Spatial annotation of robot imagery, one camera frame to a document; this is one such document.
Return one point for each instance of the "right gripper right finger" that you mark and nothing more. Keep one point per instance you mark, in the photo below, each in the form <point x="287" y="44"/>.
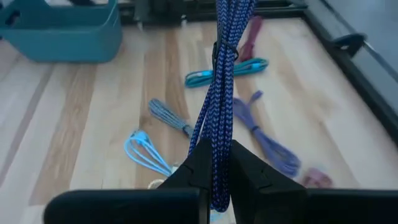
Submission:
<point x="280" y="205"/>

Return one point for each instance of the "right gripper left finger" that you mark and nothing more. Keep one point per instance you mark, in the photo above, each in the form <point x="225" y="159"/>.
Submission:
<point x="140" y="207"/>

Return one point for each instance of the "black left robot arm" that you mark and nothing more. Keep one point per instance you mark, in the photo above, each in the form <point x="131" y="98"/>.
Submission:
<point x="158" y="9"/>

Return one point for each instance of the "teal plastic bin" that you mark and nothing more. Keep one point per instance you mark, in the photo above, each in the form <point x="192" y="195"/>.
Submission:
<point x="62" y="37"/>

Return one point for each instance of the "black mount bar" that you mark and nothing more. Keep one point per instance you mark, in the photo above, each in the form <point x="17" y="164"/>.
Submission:
<point x="349" y="42"/>

